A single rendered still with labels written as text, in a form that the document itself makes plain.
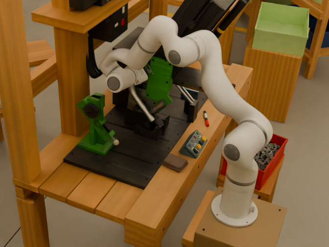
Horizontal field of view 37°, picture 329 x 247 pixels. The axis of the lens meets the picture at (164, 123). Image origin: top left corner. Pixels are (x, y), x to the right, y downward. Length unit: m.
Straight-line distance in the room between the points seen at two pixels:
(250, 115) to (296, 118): 2.62
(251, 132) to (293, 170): 2.10
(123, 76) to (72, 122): 0.46
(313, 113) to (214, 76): 2.85
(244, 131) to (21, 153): 0.94
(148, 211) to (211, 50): 0.71
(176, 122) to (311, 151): 1.76
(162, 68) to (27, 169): 0.77
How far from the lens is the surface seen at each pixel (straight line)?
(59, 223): 3.26
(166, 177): 2.21
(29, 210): 2.36
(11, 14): 1.83
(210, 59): 1.81
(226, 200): 1.96
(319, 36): 4.89
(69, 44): 2.21
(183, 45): 1.73
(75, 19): 2.06
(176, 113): 2.62
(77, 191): 2.17
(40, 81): 2.23
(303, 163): 3.94
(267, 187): 2.40
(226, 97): 1.77
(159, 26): 1.84
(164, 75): 2.35
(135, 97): 2.40
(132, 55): 1.98
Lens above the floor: 2.37
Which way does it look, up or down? 35 degrees down
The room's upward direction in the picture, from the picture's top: 4 degrees clockwise
